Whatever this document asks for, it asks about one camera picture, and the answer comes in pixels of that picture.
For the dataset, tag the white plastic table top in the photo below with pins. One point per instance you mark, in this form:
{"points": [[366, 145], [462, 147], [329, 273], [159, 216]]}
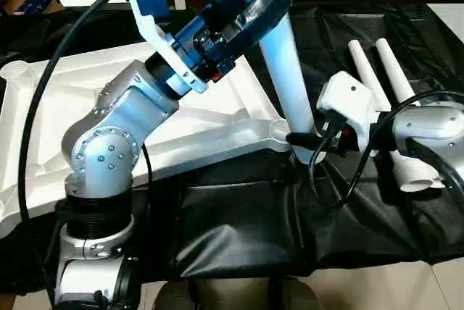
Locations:
{"points": [[224, 125]]}

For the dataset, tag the black mat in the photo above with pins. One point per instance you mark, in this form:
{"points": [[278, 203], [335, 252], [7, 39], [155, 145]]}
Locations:
{"points": [[253, 216]]}

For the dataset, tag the white flat board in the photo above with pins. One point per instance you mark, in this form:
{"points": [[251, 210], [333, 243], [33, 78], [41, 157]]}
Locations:
{"points": [[447, 20]]}

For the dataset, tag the blue printed package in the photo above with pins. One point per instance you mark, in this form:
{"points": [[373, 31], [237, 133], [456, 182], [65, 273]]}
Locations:
{"points": [[32, 2]]}

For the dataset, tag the dark left robot foot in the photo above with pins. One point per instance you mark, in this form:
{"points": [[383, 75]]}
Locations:
{"points": [[175, 297]]}

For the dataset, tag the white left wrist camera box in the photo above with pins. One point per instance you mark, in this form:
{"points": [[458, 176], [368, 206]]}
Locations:
{"points": [[152, 24]]}

